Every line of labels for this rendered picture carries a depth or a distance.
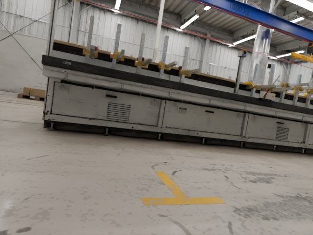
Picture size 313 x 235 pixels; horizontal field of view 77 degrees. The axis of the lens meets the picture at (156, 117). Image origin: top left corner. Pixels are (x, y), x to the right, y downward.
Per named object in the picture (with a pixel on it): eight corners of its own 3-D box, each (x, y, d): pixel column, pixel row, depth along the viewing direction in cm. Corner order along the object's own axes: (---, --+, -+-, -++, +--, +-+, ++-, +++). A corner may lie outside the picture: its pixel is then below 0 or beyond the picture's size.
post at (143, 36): (139, 80, 200) (146, 33, 198) (135, 79, 199) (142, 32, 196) (138, 80, 203) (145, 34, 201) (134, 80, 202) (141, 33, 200)
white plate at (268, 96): (274, 101, 257) (275, 93, 257) (259, 98, 249) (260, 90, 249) (274, 101, 258) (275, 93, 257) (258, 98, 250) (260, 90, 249)
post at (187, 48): (182, 89, 216) (189, 46, 214) (179, 89, 215) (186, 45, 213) (181, 90, 219) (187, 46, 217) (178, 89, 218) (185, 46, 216)
